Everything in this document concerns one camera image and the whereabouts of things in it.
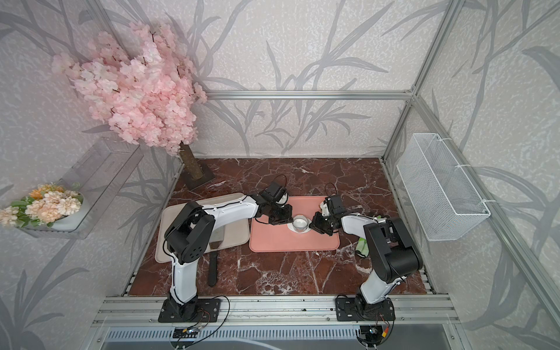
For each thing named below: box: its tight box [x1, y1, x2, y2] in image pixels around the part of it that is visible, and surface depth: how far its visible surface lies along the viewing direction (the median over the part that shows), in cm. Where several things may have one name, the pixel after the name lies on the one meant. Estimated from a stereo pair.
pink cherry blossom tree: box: [51, 22, 216, 191], surface depth 70 cm
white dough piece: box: [286, 218, 313, 234], surface depth 95 cm
